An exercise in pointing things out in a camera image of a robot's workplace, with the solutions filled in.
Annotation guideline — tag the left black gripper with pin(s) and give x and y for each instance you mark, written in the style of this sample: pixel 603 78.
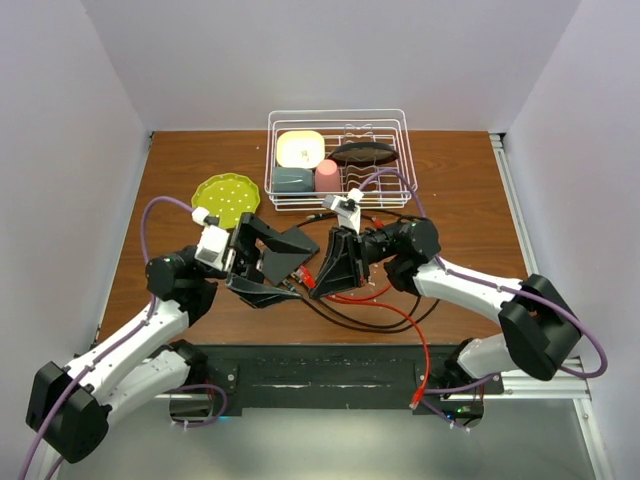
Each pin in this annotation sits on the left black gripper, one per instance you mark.
pixel 249 260

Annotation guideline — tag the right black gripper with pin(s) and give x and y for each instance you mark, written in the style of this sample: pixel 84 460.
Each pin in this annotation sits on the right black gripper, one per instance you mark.
pixel 346 265

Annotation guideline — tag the black network switch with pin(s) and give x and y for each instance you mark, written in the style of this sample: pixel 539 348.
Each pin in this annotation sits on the black network switch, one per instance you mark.
pixel 310 249

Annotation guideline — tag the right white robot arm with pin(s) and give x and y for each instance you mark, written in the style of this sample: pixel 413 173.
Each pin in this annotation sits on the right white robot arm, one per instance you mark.
pixel 536 334

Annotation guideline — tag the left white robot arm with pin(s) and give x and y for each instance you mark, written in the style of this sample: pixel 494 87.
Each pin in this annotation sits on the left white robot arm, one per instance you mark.
pixel 72 407

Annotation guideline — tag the green scalloped plate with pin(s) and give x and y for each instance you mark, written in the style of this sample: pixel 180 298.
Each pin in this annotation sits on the green scalloped plate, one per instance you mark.
pixel 227 196

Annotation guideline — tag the pink plastic cup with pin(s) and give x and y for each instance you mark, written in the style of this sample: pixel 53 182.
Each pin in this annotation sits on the pink plastic cup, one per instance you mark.
pixel 327 177

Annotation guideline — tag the grey-blue cup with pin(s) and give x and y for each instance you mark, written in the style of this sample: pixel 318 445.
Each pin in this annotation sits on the grey-blue cup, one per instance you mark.
pixel 292 180

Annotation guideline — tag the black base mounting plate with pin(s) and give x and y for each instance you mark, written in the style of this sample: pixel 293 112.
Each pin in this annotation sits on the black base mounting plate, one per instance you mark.
pixel 327 376

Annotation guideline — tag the dark brown oval plate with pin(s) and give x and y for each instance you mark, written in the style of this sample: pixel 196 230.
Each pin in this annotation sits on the dark brown oval plate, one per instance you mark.
pixel 365 153

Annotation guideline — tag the yellow square bowl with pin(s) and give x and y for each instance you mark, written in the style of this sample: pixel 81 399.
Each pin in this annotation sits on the yellow square bowl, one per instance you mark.
pixel 300 149

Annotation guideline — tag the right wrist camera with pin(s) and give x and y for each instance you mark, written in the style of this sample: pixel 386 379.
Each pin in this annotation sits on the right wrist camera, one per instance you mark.
pixel 347 210

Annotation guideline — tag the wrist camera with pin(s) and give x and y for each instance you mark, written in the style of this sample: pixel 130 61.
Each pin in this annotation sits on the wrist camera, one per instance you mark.
pixel 347 210
pixel 212 246

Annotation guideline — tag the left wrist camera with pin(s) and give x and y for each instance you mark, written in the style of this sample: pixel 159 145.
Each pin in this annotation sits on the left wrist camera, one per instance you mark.
pixel 212 246

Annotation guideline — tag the white wire dish rack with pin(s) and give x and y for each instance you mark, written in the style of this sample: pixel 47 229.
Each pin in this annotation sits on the white wire dish rack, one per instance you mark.
pixel 384 186

